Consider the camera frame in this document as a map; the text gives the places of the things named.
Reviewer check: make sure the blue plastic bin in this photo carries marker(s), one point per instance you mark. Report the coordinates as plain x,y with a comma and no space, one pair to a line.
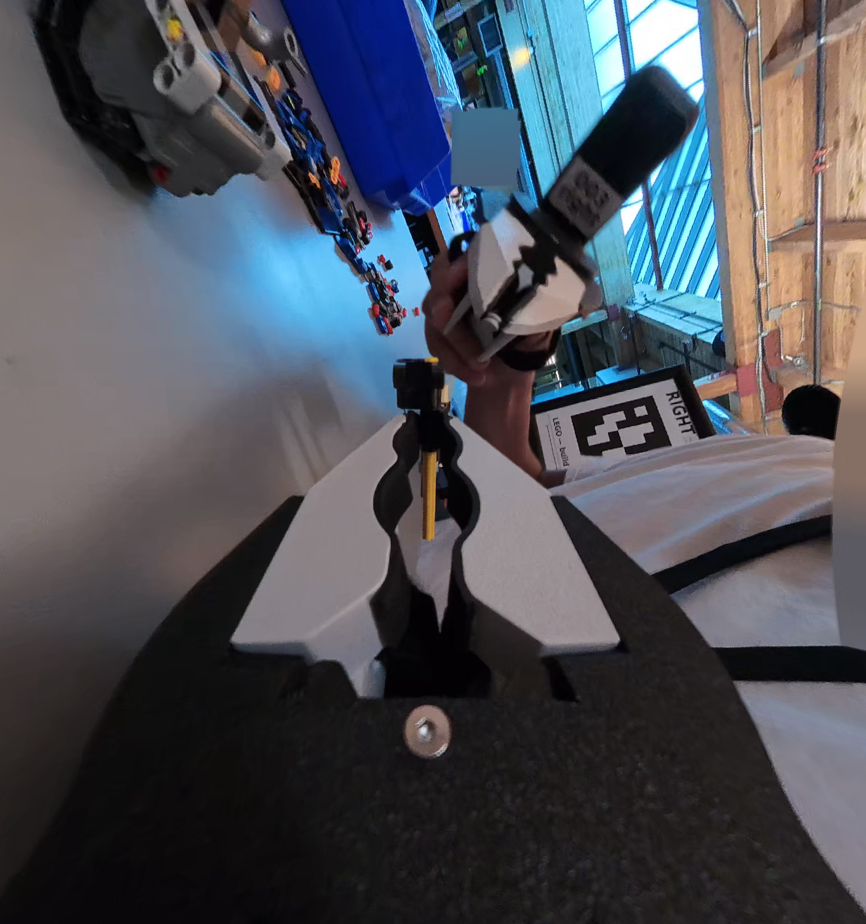
360,86

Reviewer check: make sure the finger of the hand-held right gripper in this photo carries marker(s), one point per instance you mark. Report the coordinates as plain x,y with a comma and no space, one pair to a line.
494,263
555,299

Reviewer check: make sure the small black yellow lego assembly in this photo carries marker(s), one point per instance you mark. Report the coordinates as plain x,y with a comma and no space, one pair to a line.
429,491

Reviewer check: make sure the black framed marker sign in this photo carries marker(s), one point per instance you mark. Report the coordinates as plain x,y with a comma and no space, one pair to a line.
620,426

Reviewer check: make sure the large window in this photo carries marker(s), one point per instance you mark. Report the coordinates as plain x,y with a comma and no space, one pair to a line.
642,29

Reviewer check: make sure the grey black lego model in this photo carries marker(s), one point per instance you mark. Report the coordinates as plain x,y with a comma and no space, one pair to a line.
187,86

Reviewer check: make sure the pile of loose lego pieces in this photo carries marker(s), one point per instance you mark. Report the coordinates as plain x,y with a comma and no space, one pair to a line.
310,137

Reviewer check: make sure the person's right forearm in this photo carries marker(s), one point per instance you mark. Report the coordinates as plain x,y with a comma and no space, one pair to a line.
501,426

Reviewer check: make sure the person's right hand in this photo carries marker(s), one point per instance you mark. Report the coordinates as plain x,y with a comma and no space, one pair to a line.
451,325

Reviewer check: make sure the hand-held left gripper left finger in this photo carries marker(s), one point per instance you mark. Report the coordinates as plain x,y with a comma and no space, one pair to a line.
317,570

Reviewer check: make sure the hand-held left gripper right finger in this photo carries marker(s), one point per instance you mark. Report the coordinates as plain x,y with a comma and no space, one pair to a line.
534,570

